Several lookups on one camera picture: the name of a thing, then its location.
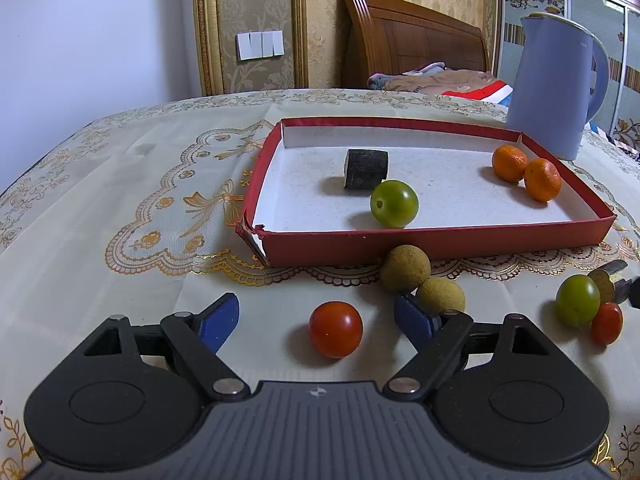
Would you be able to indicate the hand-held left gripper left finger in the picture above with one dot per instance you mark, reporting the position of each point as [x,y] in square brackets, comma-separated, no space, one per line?
[220,322]

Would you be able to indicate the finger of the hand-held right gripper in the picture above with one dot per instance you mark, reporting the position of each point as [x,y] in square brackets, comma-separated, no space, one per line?
[629,291]
[617,266]

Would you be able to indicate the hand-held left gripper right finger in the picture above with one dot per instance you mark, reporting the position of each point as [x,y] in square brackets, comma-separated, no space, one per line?
[412,317]

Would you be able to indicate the tan longan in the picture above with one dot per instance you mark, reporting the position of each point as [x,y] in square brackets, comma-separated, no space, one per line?
[405,268]
[442,296]

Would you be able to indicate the red cherry tomato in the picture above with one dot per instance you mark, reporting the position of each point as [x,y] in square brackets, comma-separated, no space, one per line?
[335,329]
[606,324]

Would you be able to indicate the green tomato with stalk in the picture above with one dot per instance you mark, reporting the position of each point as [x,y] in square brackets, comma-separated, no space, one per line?
[577,301]

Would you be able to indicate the small orange mandarin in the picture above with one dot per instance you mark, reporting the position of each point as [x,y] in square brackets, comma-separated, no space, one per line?
[543,181]
[509,163]

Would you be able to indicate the red cardboard box tray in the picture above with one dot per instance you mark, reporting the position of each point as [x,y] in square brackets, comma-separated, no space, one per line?
[450,200]

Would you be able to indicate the dark sugarcane piece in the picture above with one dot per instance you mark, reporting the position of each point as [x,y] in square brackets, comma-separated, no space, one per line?
[365,170]

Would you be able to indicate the dark floral cloth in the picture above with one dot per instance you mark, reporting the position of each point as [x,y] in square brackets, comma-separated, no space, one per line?
[620,142]

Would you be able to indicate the blue electric kettle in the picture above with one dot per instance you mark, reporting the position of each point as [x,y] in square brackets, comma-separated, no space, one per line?
[550,90]

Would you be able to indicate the striped colourful cloth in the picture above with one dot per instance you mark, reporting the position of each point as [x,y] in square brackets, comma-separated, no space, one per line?
[480,92]

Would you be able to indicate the pink crumpled blanket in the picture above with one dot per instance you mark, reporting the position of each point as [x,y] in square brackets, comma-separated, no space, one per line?
[425,79]

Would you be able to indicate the wooden bed headboard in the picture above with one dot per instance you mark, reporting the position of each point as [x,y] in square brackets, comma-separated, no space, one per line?
[410,35]

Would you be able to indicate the white light switch panel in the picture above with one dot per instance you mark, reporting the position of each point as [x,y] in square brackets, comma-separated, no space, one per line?
[260,45]

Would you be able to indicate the gold framed wall panel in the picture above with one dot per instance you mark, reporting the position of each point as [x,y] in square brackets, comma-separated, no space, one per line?
[250,5]

